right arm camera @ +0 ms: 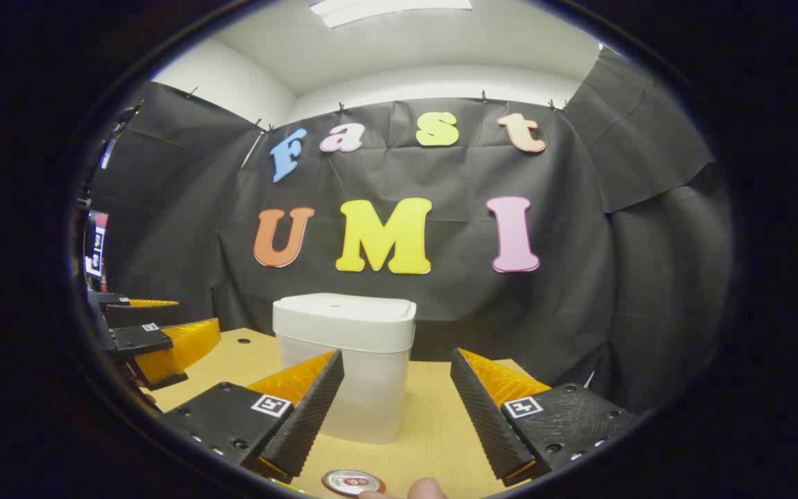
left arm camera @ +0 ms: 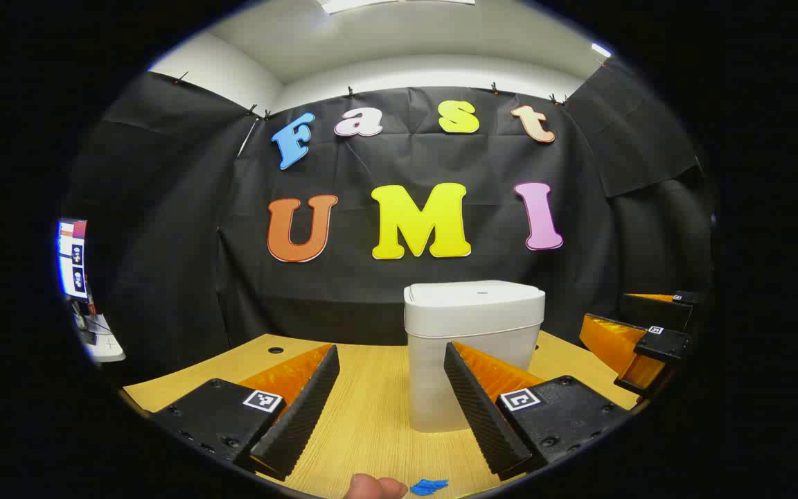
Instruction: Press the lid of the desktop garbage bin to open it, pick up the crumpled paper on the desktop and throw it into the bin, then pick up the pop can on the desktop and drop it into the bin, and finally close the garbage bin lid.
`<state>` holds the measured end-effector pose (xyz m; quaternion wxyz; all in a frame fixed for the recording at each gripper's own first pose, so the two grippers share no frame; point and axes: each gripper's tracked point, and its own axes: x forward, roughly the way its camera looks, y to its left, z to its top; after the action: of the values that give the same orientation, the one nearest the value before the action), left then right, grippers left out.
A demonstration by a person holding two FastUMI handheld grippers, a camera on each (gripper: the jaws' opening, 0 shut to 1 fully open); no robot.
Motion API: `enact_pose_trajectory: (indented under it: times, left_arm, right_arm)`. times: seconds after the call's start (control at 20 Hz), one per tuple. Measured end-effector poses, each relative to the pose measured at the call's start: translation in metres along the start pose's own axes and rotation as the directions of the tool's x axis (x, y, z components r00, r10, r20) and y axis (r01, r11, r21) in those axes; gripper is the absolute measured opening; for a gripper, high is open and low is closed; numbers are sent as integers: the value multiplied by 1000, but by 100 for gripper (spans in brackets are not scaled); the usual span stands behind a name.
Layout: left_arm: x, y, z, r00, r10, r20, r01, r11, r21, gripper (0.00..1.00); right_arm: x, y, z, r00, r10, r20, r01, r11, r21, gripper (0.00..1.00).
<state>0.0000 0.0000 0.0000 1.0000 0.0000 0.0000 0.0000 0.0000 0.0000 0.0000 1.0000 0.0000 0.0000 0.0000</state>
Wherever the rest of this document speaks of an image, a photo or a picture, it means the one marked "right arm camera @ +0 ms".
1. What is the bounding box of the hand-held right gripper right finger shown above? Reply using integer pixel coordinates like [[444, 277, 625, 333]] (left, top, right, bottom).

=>
[[450, 348, 639, 487]]

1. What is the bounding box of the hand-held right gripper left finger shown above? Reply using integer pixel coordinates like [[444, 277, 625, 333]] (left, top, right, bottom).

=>
[[161, 350, 344, 484]]

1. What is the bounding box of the white garbage bin with lid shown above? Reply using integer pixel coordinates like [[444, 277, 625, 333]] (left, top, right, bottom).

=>
[[272, 292, 417, 444]]

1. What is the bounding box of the red pop can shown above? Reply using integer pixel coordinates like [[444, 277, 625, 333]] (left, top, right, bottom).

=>
[[321, 469, 387, 498]]

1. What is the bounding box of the wooden desktop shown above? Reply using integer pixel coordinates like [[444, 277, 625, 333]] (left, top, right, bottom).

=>
[[143, 328, 553, 499]]

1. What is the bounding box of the black backdrop cloth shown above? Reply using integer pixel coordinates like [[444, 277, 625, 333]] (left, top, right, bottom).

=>
[[86, 45, 736, 417]]

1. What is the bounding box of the ceiling light panel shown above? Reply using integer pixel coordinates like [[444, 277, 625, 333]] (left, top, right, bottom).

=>
[[310, 0, 473, 29]]

